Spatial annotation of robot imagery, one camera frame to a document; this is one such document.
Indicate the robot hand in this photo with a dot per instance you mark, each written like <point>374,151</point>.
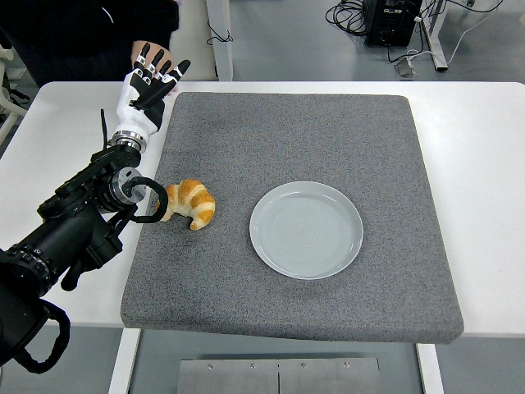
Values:
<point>131,111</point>

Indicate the golden croissant bread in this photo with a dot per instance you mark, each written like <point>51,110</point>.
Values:
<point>197,201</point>

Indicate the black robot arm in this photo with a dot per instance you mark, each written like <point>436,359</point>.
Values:
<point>61,238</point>

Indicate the round grey plate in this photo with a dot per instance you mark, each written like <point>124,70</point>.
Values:
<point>305,230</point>

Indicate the grey metal plate with screws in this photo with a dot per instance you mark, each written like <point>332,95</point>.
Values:
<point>246,377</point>

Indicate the person's hand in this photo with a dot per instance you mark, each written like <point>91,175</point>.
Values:
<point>136,52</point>

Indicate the person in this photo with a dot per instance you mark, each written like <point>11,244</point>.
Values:
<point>82,33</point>

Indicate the white cabinet panel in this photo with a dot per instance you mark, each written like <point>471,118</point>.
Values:
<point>197,41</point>

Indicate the wide white desk leg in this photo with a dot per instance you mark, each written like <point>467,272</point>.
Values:
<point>221,49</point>

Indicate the grey fabric mat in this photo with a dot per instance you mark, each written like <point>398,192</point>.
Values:
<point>287,139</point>

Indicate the white table leg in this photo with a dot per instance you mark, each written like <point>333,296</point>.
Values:
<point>123,365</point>
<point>430,369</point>

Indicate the black computer tower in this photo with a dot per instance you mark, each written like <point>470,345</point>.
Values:
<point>389,24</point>

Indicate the grey foot pedal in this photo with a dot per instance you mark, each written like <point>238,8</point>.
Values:
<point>405,67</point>

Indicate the white desk leg with foot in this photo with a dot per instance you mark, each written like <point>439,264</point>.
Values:
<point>435,37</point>

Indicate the white chair frame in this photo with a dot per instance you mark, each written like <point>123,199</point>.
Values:
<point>10,111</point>

